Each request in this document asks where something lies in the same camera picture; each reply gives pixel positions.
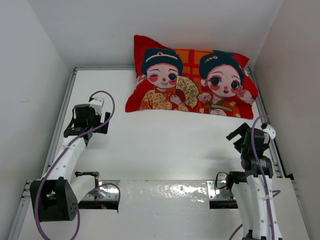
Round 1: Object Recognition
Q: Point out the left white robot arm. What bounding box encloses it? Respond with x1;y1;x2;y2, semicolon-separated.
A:
30;98;111;222

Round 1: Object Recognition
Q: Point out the red patterned pillowcase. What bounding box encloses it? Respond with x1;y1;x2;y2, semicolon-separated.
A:
125;35;258;119

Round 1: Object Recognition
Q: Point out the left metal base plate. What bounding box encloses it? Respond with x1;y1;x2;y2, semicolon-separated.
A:
81;180;121;202

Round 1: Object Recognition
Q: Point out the aluminium table frame rail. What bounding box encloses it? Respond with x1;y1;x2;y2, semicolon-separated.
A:
7;65;298;240

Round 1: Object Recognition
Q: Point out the metal base plate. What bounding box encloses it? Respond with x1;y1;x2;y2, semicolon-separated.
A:
81;180;121;202
207;179;235;201

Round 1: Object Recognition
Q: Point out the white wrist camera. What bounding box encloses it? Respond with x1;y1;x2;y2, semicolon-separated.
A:
88;97;105;116
261;122;277;140

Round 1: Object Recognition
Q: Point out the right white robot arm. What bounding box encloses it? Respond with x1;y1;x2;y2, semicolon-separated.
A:
226;123;283;240

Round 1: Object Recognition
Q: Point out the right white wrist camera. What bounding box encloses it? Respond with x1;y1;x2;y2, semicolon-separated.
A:
261;122;277;140

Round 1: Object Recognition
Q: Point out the white front cover board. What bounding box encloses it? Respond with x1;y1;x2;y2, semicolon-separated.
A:
17;178;311;240

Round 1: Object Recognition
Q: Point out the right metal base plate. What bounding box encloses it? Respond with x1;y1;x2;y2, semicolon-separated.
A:
207;179;235;201

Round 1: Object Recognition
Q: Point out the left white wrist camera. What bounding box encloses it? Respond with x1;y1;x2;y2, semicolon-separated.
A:
88;97;105;116

